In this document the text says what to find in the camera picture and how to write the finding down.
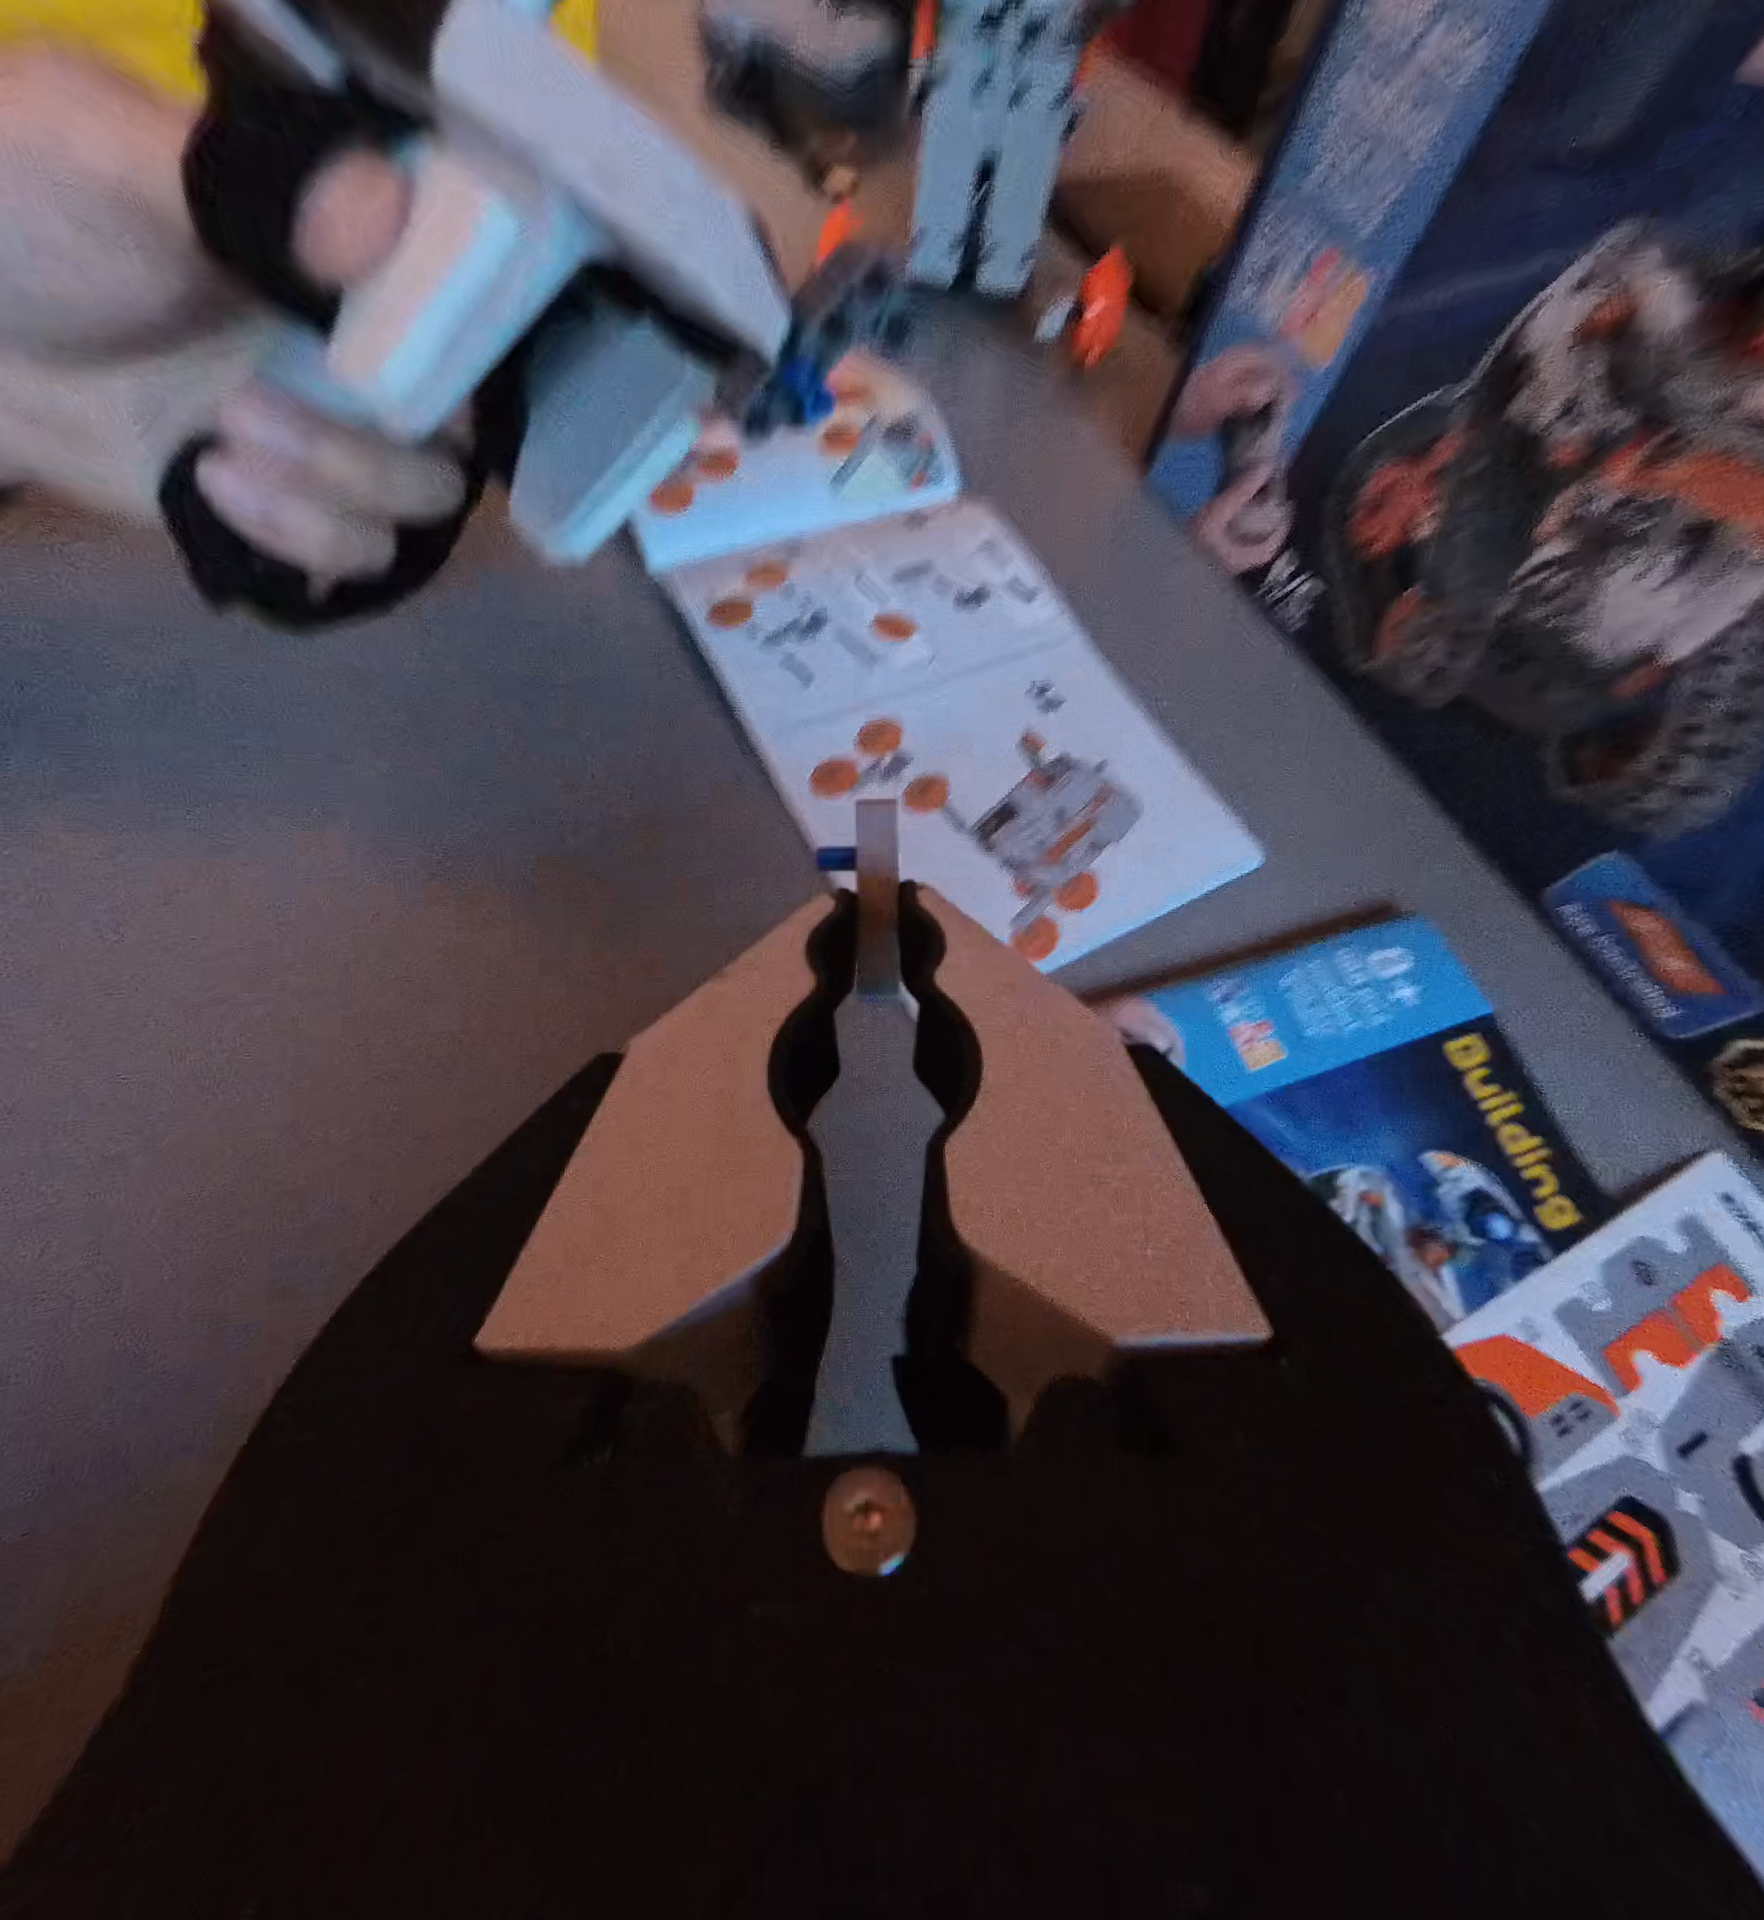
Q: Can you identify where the blue cover booklet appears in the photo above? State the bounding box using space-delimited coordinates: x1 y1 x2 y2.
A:
1106 916 1611 1328

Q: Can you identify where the sticker sheet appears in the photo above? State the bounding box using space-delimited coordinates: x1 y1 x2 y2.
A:
1443 1151 1764 1920

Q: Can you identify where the grey toy robot model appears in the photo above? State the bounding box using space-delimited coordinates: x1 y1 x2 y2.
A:
806 0 1139 368

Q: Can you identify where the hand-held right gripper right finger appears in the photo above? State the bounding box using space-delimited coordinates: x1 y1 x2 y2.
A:
900 881 1272 1444

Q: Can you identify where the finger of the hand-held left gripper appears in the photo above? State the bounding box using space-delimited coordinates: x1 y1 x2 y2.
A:
507 277 722 566
430 0 796 356

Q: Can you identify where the grey desk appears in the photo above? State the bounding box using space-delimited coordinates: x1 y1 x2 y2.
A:
0 284 1764 1920

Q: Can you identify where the person's left hand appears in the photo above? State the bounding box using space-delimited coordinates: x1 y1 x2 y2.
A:
0 57 468 591

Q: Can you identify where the open white instruction booklet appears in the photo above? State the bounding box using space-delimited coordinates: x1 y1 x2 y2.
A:
628 353 1267 976

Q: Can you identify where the robot kit box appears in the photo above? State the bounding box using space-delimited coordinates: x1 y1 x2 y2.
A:
1143 0 1764 1187

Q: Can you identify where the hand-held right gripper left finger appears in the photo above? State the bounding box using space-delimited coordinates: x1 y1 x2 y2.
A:
473 891 844 1454

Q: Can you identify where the grey building beam with pin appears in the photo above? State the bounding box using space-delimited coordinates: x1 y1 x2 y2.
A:
814 799 907 1000

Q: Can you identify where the black building beam with pin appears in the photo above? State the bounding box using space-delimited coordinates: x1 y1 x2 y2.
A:
744 254 914 437

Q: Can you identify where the yellow plastic bin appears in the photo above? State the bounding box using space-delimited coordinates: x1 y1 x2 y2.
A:
0 0 209 99

